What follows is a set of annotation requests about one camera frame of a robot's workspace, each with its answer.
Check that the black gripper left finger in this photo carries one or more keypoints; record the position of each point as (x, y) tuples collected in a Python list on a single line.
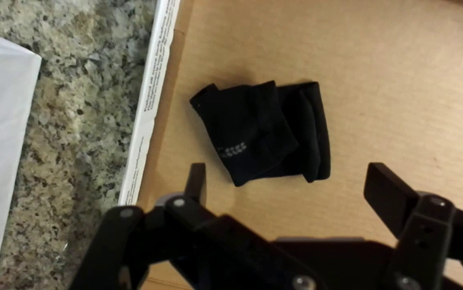
[(198, 227)]

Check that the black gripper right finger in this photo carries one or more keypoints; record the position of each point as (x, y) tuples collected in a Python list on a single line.
[(424, 231)]

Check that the black sock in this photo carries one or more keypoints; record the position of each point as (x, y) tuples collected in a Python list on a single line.
[(263, 135)]

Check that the cardboard tray with white rim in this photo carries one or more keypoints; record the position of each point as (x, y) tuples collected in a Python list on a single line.
[(376, 82)]

